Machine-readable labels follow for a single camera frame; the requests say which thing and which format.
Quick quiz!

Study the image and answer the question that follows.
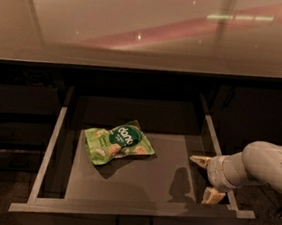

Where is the dark drawer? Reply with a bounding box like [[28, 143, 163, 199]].
[[9, 88, 255, 225], [0, 149, 44, 172], [0, 84, 60, 115], [0, 122, 52, 145]]

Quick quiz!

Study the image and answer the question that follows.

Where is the green snack bag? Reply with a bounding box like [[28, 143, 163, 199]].
[[84, 120, 155, 166]]

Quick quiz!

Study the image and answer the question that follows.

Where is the dark cabinet door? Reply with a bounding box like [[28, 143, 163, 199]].
[[210, 85, 282, 155]]

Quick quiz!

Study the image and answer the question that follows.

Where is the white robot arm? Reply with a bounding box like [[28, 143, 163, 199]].
[[189, 141, 282, 205]]

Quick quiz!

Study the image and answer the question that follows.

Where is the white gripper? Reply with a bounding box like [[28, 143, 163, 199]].
[[189, 155, 252, 205]]

